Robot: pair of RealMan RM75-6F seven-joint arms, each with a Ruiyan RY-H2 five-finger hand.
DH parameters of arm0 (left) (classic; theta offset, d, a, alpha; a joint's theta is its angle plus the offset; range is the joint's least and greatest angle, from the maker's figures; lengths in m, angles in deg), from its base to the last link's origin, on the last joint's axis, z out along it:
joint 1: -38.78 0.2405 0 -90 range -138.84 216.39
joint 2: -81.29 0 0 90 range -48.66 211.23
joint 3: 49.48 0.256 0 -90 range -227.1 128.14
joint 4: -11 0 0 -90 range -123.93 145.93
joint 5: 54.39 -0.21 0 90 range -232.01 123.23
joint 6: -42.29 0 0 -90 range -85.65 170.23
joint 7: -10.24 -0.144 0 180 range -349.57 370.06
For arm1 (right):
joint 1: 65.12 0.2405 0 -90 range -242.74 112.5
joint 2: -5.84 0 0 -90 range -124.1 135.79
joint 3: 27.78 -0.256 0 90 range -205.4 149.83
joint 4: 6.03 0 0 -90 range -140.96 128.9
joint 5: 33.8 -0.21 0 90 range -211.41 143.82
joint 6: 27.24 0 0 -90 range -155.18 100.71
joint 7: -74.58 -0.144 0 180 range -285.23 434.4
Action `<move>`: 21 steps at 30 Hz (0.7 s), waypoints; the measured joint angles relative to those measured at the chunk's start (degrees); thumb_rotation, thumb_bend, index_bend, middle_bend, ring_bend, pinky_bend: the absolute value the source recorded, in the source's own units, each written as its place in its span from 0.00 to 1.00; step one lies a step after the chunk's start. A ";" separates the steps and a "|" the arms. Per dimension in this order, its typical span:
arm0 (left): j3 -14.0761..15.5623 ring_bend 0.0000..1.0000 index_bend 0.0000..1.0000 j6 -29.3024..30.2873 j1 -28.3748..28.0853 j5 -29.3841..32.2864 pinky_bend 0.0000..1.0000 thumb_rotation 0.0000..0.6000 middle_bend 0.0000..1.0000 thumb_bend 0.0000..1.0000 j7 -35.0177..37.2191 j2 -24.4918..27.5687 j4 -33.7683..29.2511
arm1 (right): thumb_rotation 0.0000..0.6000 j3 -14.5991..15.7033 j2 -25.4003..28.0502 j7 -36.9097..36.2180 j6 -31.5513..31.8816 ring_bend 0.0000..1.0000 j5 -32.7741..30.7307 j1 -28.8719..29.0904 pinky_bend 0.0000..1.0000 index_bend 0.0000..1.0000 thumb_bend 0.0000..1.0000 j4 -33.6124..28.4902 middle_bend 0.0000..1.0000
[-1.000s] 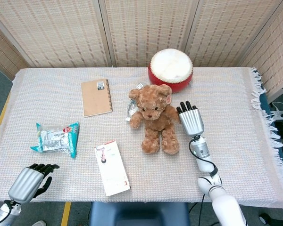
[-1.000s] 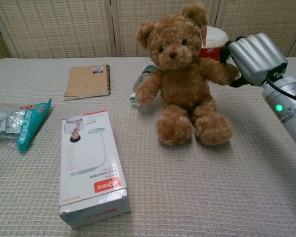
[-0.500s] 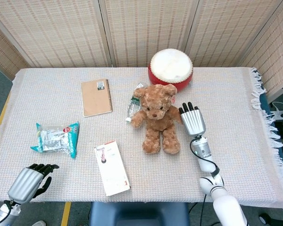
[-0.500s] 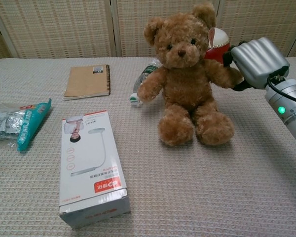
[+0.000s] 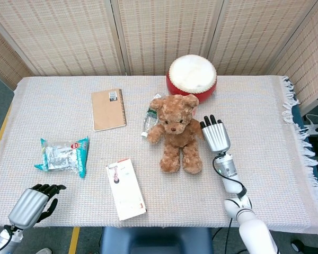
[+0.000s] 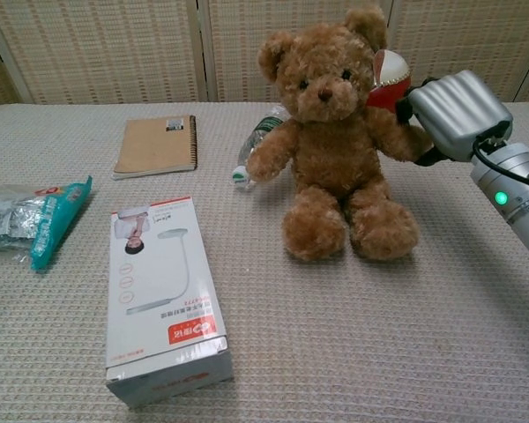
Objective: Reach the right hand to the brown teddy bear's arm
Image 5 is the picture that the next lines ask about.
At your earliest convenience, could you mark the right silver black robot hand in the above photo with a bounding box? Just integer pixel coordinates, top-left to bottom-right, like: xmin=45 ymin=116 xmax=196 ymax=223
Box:
xmin=200 ymin=114 xmax=232 ymax=153

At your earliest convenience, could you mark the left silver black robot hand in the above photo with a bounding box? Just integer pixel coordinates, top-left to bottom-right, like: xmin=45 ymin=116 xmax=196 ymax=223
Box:
xmin=7 ymin=184 xmax=67 ymax=230

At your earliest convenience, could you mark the brown teddy bear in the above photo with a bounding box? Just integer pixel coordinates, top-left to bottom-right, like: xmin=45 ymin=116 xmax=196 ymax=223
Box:
xmin=147 ymin=94 xmax=206 ymax=175

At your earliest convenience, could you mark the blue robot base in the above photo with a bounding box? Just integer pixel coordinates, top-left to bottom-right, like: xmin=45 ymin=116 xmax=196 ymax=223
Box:
xmin=99 ymin=226 xmax=213 ymax=254

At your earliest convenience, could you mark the teal snack packet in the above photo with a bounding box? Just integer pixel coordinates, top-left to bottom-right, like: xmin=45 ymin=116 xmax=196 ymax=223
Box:
xmin=33 ymin=135 xmax=90 ymax=179

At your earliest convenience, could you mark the red drum with white skin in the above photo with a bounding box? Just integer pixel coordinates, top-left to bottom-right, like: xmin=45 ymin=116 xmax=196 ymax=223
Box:
xmin=166 ymin=54 xmax=218 ymax=104

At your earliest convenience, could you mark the clear plastic bottle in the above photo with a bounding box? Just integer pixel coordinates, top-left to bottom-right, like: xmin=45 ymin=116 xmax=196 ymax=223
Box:
xmin=140 ymin=93 xmax=162 ymax=138

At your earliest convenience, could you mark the woven fringed tablecloth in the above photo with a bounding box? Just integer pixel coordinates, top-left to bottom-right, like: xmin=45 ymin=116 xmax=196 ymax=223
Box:
xmin=0 ymin=75 xmax=318 ymax=235

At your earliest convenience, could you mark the white product box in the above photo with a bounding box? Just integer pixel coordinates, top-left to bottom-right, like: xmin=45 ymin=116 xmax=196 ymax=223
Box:
xmin=105 ymin=157 xmax=147 ymax=221

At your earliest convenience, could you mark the brown spiral notebook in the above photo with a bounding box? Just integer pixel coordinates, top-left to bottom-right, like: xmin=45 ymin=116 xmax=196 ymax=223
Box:
xmin=91 ymin=88 xmax=128 ymax=132

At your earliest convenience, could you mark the bamboo folding screen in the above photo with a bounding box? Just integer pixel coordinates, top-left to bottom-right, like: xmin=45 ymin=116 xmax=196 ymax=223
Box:
xmin=0 ymin=0 xmax=318 ymax=111

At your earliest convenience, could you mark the white cable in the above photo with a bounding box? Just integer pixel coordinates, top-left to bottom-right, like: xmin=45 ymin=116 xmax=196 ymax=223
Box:
xmin=304 ymin=113 xmax=318 ymax=135

